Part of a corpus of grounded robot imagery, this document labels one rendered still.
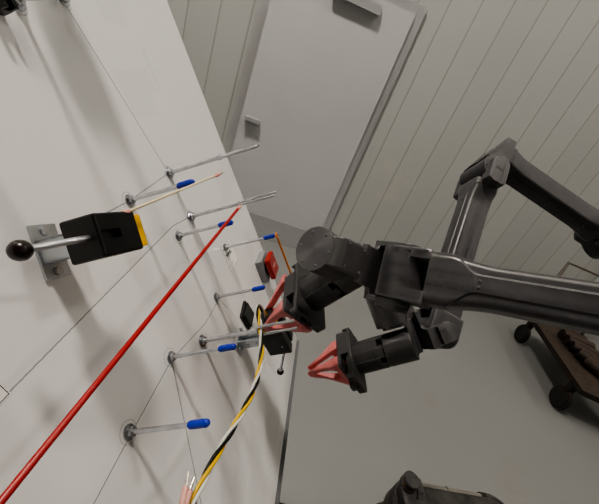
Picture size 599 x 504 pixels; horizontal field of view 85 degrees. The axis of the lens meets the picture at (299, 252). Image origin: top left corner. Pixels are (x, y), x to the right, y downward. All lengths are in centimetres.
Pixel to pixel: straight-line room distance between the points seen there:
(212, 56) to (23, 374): 279
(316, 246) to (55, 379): 28
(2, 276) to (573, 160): 390
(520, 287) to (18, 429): 44
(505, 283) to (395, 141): 276
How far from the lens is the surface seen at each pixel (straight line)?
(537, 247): 419
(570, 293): 41
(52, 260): 33
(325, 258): 39
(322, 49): 288
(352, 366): 60
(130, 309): 40
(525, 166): 92
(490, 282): 40
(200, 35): 300
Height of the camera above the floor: 152
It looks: 28 degrees down
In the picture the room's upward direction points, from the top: 23 degrees clockwise
